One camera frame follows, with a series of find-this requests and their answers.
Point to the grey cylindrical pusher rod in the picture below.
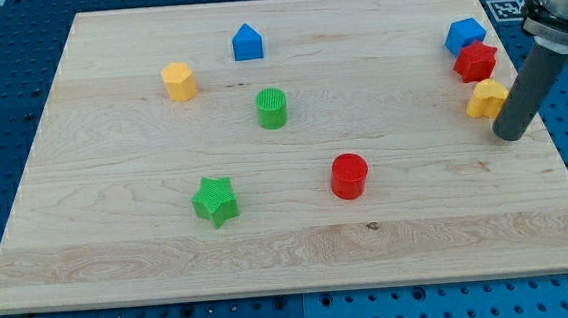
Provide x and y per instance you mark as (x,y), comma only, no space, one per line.
(534,81)

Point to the yellow heart block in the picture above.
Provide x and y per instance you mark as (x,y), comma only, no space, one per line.
(487,99)

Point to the red star block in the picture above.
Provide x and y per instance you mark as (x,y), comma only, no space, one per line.
(475,62)

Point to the green star block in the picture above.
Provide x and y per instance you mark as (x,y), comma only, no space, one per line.
(215,201)

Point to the white fiducial marker tag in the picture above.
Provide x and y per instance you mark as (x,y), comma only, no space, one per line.
(506,10)

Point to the blue cube block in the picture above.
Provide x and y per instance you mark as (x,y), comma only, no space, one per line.
(462,34)

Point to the red cylinder block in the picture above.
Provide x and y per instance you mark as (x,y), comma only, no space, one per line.
(348,176)

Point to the wooden board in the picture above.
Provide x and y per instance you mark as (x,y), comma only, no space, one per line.
(104,216)

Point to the green cylinder block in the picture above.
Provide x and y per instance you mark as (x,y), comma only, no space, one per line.
(271,108)

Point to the blue house-shaped block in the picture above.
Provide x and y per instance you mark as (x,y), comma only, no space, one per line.
(247,44)

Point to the yellow hexagon block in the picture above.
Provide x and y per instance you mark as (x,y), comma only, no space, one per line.
(179,81)

